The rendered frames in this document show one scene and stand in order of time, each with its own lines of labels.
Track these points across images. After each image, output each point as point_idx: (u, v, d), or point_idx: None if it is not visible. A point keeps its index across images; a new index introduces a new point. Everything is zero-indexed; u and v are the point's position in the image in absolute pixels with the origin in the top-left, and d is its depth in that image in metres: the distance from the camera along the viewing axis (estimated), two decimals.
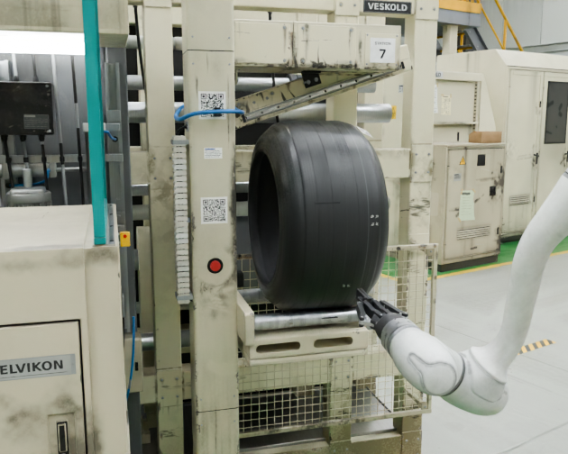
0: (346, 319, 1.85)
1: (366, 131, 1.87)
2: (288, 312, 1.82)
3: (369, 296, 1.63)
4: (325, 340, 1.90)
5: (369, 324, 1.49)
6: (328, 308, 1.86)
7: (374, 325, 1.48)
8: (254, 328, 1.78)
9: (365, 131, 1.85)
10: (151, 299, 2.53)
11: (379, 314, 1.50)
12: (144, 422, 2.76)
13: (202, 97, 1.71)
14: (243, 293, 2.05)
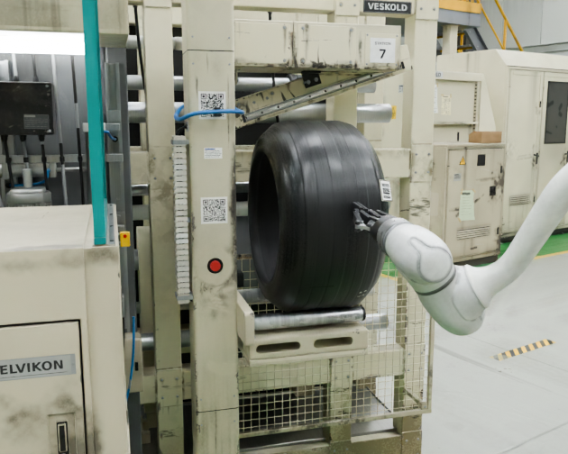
0: None
1: (389, 182, 1.73)
2: (290, 322, 1.80)
3: None
4: (325, 340, 1.90)
5: (365, 228, 1.49)
6: (332, 315, 1.84)
7: (371, 228, 1.48)
8: None
9: (387, 189, 1.72)
10: (151, 299, 2.53)
11: (375, 219, 1.50)
12: (144, 422, 2.76)
13: (202, 97, 1.71)
14: None
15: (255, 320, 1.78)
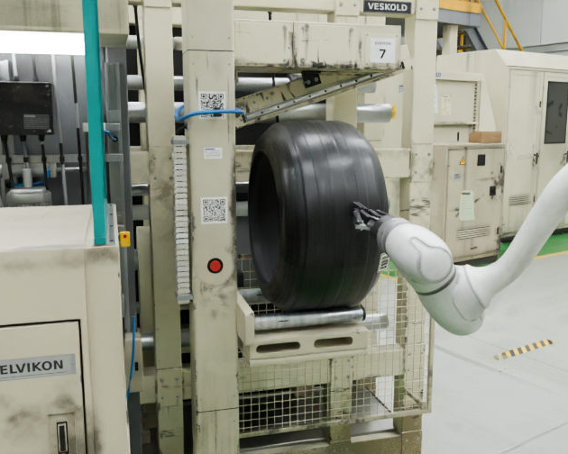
0: (344, 308, 1.86)
1: None
2: None
3: None
4: (325, 340, 1.90)
5: (365, 228, 1.49)
6: None
7: (371, 228, 1.47)
8: (253, 317, 1.79)
9: (385, 260, 1.75)
10: (151, 299, 2.53)
11: (375, 219, 1.49)
12: (144, 422, 2.76)
13: (202, 97, 1.71)
14: (242, 290, 2.08)
15: None
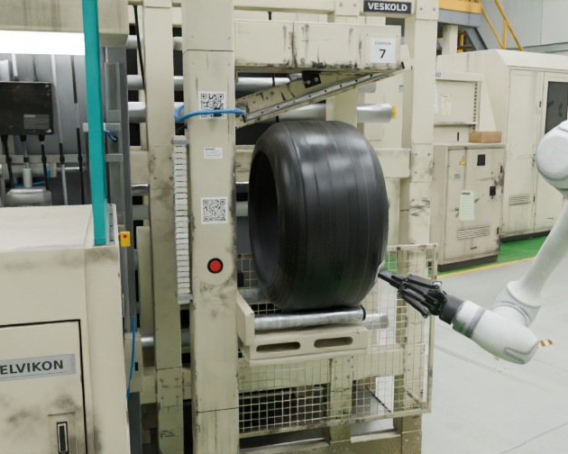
0: None
1: (384, 261, 1.77)
2: (288, 327, 1.82)
3: (392, 276, 1.75)
4: (325, 340, 1.90)
5: (433, 313, 1.74)
6: (331, 322, 1.84)
7: (438, 315, 1.73)
8: None
9: (380, 270, 1.78)
10: (151, 299, 2.53)
11: (431, 310, 1.71)
12: (144, 422, 2.76)
13: (202, 97, 1.71)
14: None
15: (255, 328, 1.78)
